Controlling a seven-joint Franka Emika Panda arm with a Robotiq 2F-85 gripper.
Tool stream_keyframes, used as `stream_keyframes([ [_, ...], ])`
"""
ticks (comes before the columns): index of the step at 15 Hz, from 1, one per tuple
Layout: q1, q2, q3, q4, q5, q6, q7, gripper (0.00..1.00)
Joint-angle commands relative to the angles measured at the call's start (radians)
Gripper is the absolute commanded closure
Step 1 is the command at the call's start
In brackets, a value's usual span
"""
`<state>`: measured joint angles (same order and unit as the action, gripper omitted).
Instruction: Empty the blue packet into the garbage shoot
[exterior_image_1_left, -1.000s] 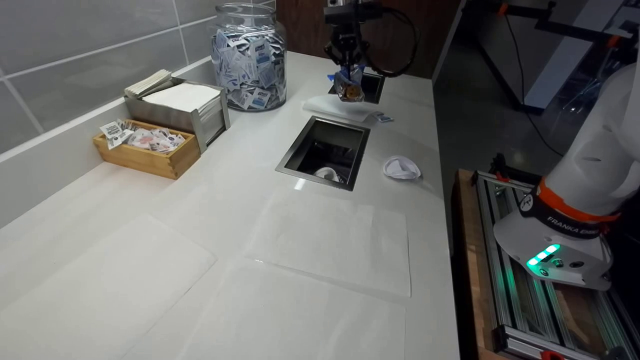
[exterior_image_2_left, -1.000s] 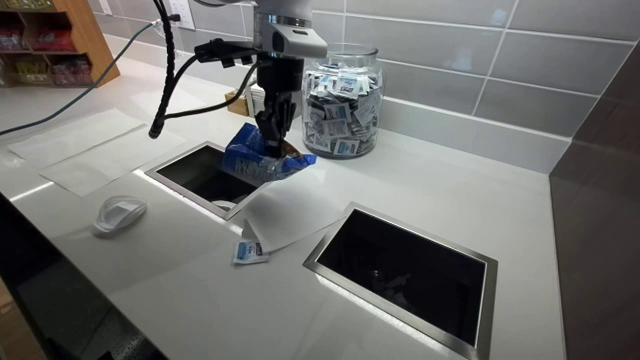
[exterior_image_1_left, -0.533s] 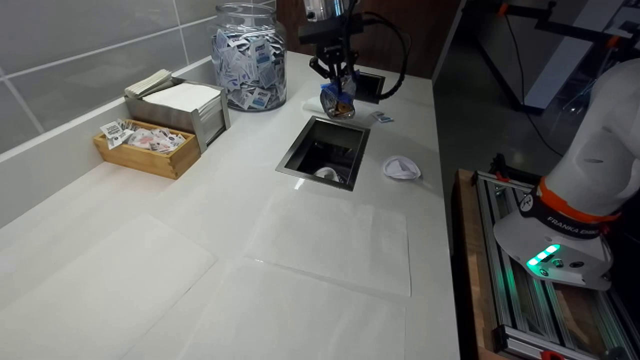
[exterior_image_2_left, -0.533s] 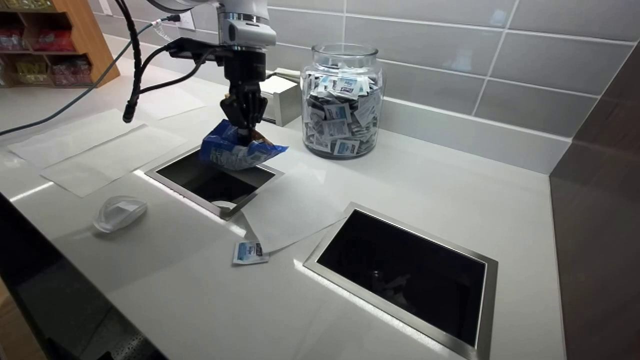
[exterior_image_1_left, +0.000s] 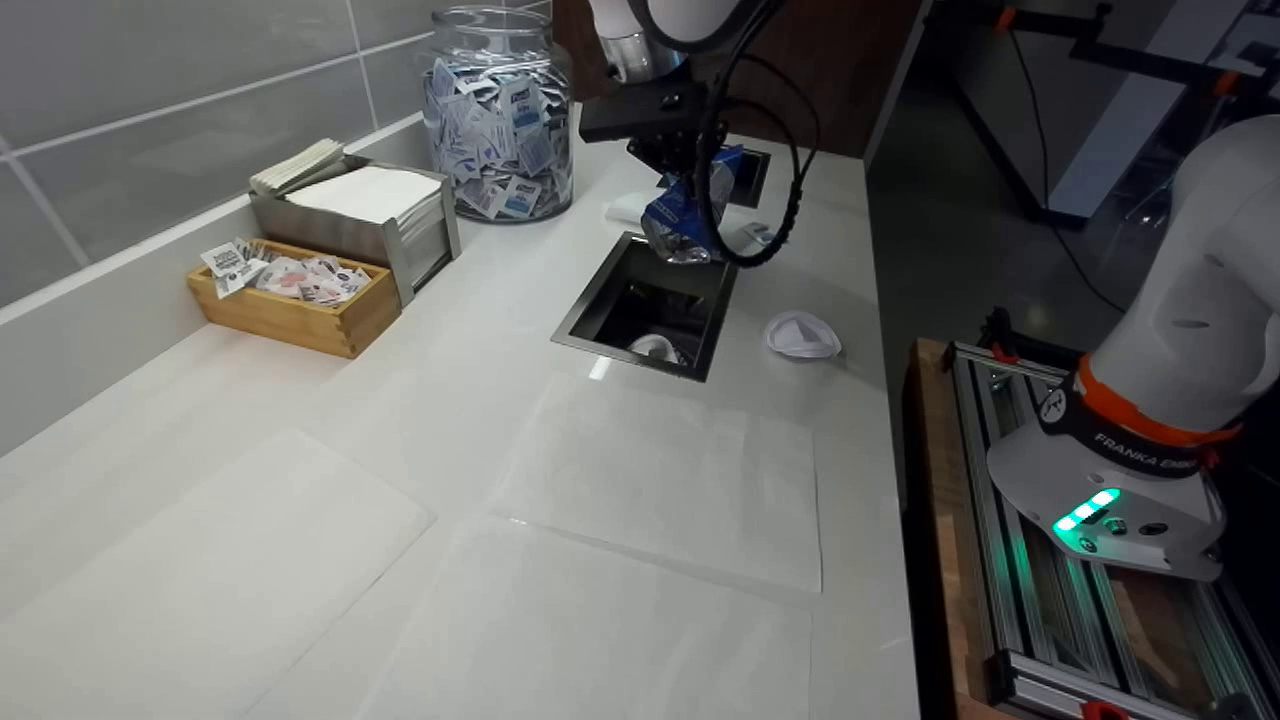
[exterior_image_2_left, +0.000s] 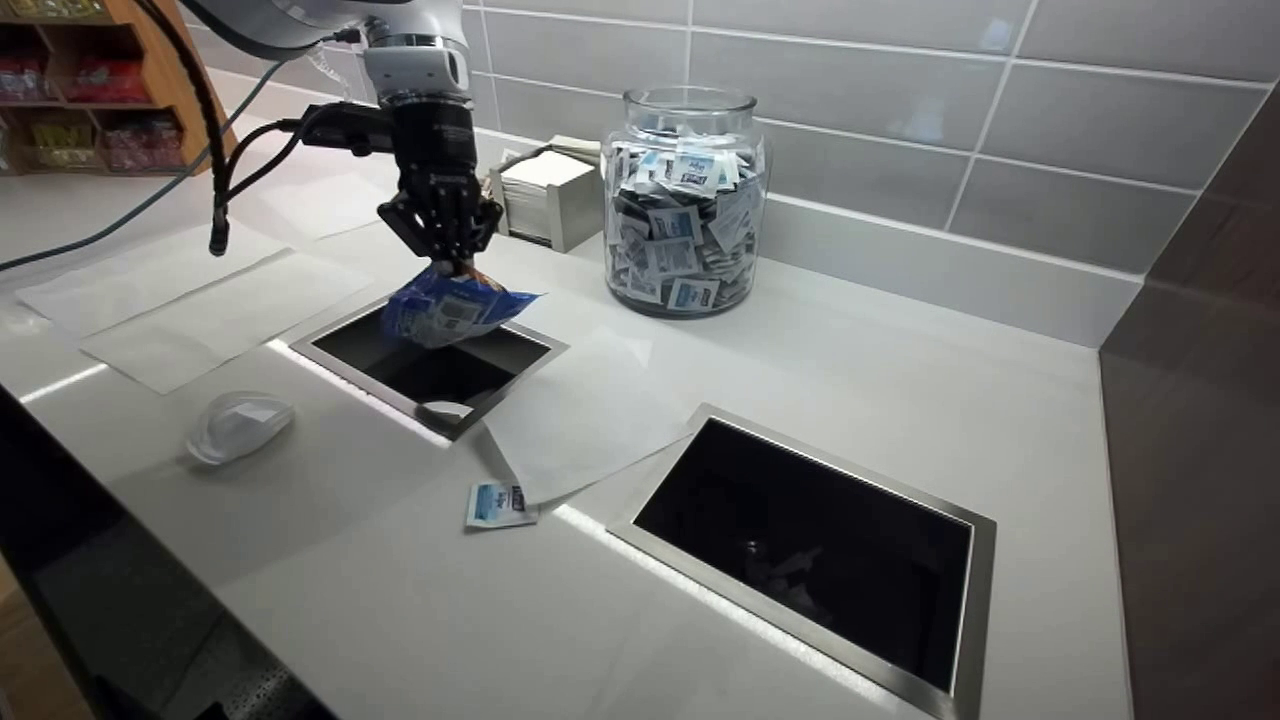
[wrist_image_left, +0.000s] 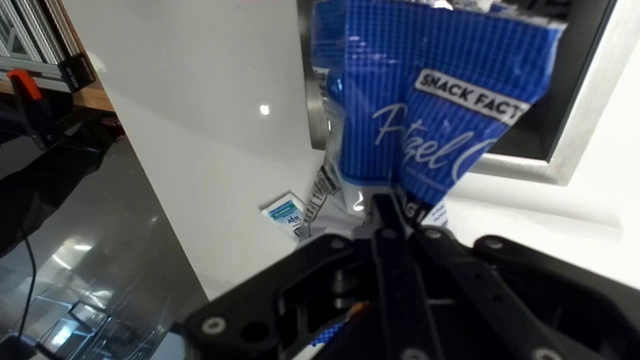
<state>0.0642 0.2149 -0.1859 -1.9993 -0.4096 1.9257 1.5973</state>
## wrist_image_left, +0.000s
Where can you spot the steel framed garbage chute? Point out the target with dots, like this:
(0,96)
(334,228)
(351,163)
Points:
(575,145)

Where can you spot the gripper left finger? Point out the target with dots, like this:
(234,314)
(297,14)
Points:
(395,280)

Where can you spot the blue snack packet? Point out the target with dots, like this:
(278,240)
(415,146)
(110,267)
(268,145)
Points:
(400,75)

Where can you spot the aluminium rail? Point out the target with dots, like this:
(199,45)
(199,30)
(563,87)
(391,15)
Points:
(35,74)

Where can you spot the white and blue wipe sachet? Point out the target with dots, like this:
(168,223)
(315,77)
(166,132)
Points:
(286,212)

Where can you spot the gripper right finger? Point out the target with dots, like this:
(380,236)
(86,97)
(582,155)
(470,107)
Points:
(480,295)

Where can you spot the orange and black clamp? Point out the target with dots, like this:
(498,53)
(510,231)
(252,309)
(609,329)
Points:
(24,84)

